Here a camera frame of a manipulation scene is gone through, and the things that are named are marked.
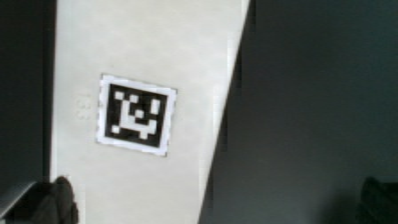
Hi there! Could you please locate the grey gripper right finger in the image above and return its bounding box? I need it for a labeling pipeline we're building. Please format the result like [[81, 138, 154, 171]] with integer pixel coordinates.
[[355, 177, 398, 224]]

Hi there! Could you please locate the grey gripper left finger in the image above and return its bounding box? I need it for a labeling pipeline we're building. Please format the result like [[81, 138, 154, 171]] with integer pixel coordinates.
[[5, 176, 80, 224]]

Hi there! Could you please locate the white cabinet top block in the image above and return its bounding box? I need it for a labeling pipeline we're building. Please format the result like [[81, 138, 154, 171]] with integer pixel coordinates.
[[49, 0, 250, 224]]

